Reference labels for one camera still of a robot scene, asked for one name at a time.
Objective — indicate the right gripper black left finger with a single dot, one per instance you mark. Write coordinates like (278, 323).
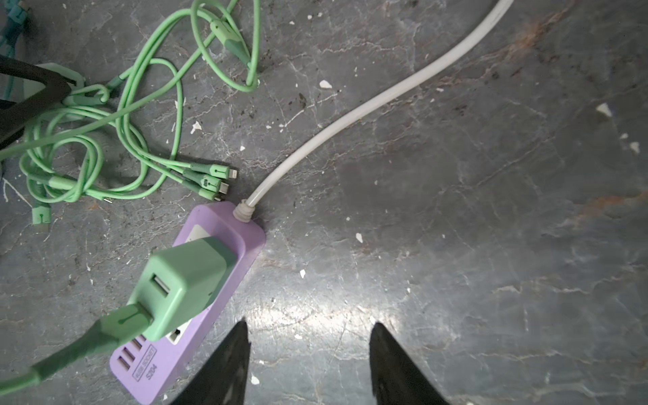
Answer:
(223, 378)

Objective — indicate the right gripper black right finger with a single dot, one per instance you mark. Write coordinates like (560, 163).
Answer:
(395, 378)

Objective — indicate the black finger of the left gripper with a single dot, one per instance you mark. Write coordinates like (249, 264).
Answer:
(14, 116)

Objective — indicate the purple small power strip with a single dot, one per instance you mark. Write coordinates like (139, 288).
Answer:
(185, 288)

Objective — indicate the green charger plug with cable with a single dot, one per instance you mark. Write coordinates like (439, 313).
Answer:
(61, 162)

